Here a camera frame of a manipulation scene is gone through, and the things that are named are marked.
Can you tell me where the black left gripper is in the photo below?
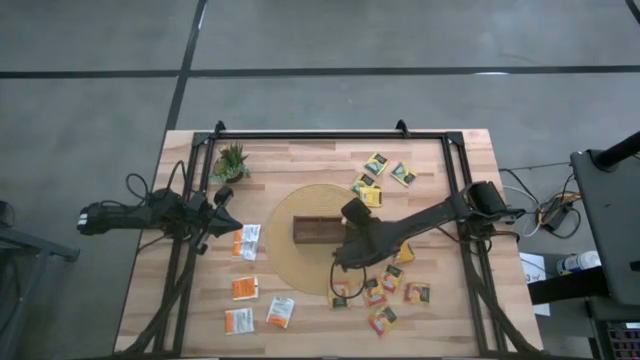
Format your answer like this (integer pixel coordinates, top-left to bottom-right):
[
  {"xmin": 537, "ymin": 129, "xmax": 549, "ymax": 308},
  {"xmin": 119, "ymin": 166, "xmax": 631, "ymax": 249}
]
[{"xmin": 184, "ymin": 192, "xmax": 245, "ymax": 257}]

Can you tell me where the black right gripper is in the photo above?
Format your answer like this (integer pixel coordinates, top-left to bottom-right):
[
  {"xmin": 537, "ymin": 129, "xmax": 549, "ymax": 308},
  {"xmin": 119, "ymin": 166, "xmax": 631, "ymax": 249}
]
[{"xmin": 333, "ymin": 223, "xmax": 404, "ymax": 273}]

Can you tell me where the dark wooden tea box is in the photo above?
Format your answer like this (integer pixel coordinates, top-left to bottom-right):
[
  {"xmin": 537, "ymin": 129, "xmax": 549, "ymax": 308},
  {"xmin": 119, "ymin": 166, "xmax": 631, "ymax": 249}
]
[{"xmin": 293, "ymin": 215, "xmax": 347, "ymax": 246}]

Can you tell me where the orange and white tea packet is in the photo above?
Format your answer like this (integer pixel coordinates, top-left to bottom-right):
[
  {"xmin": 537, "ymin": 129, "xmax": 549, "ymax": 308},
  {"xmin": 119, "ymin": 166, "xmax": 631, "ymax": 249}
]
[
  {"xmin": 233, "ymin": 223, "xmax": 263, "ymax": 245},
  {"xmin": 265, "ymin": 295, "xmax": 297, "ymax": 330},
  {"xmin": 231, "ymin": 275, "xmax": 260, "ymax": 302},
  {"xmin": 223, "ymin": 306, "xmax": 256, "ymax": 336},
  {"xmin": 231, "ymin": 241, "xmax": 260, "ymax": 262}
]

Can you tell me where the plain golden orange tea packet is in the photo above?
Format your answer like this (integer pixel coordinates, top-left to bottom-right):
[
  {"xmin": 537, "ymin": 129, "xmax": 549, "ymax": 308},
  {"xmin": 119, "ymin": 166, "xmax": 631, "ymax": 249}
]
[{"xmin": 394, "ymin": 241, "xmax": 417, "ymax": 266}]

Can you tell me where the potted green succulent plant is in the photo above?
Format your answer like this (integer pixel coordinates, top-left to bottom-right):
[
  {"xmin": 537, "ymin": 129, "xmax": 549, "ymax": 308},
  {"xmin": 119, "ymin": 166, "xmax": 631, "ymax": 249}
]
[{"xmin": 208, "ymin": 142, "xmax": 251, "ymax": 184}]

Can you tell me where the round woven beige placemat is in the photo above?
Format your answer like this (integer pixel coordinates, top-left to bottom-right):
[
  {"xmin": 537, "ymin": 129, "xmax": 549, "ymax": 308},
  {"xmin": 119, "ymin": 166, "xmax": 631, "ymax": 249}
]
[{"xmin": 263, "ymin": 183, "xmax": 380, "ymax": 296}]

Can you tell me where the white paper sheet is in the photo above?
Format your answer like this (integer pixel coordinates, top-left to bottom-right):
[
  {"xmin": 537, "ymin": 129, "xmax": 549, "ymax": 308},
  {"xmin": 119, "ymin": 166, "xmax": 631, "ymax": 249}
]
[{"xmin": 518, "ymin": 251, "xmax": 552, "ymax": 318}]

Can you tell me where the grey metal stand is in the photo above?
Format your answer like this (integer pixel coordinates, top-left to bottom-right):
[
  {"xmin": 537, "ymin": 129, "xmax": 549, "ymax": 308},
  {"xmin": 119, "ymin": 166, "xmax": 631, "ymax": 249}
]
[{"xmin": 0, "ymin": 199, "xmax": 81, "ymax": 360}]

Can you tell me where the black slanted bar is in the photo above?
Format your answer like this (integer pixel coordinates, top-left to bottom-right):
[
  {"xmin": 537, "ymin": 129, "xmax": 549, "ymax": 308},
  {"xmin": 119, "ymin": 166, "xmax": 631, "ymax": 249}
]
[{"xmin": 527, "ymin": 266, "xmax": 609, "ymax": 306}]

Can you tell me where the white plastic bottle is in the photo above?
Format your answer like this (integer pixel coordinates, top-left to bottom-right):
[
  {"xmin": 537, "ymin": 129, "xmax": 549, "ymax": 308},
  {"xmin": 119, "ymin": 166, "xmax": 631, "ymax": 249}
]
[{"xmin": 555, "ymin": 249, "xmax": 603, "ymax": 277}]

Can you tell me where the grey equipment cart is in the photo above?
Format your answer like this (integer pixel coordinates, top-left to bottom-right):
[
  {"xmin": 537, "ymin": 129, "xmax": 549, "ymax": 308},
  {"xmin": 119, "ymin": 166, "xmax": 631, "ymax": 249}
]
[{"xmin": 569, "ymin": 148, "xmax": 640, "ymax": 307}]

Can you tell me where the black pole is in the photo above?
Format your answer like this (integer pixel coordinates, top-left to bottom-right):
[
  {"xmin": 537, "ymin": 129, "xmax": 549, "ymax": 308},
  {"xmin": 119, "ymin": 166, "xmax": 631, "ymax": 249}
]
[{"xmin": 592, "ymin": 130, "xmax": 640, "ymax": 171}]

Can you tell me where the keyboard with coloured keys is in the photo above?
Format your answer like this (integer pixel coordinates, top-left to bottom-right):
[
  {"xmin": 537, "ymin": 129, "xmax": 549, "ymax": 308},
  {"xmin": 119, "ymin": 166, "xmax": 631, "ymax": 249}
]
[{"xmin": 602, "ymin": 319, "xmax": 640, "ymax": 360}]

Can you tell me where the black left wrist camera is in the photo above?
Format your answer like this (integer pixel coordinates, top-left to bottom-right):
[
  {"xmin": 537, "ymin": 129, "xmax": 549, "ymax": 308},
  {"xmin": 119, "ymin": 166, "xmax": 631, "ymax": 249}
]
[{"xmin": 213, "ymin": 185, "xmax": 236, "ymax": 208}]

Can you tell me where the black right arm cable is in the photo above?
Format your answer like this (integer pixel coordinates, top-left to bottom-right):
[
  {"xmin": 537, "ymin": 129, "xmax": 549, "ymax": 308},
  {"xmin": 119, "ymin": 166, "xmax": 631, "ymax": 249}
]
[{"xmin": 328, "ymin": 259, "xmax": 368, "ymax": 302}]

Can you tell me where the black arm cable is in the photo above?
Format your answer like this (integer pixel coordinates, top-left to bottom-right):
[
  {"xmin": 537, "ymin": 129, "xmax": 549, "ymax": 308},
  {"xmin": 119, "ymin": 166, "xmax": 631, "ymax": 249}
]
[
  {"xmin": 328, "ymin": 259, "xmax": 368, "ymax": 302},
  {"xmin": 124, "ymin": 159, "xmax": 187, "ymax": 204}
]

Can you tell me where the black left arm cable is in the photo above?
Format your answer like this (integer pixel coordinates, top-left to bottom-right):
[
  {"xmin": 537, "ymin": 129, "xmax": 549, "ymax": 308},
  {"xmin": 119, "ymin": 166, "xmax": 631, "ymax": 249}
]
[{"xmin": 124, "ymin": 159, "xmax": 187, "ymax": 204}]

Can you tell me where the black aluminium rig frame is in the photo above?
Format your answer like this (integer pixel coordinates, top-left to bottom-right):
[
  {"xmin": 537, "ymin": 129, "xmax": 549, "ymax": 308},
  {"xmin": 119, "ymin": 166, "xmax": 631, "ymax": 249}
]
[{"xmin": 117, "ymin": 118, "xmax": 546, "ymax": 360}]

